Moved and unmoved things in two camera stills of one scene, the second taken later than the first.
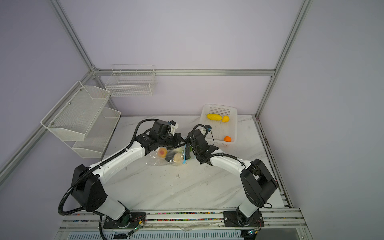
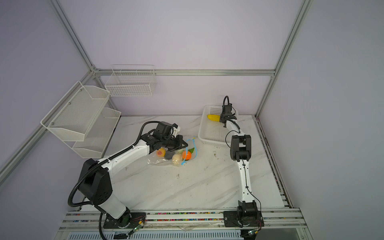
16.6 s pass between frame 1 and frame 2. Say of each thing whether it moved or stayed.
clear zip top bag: stayed
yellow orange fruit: stayed
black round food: stayed
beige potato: stayed
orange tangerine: moved
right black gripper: moved
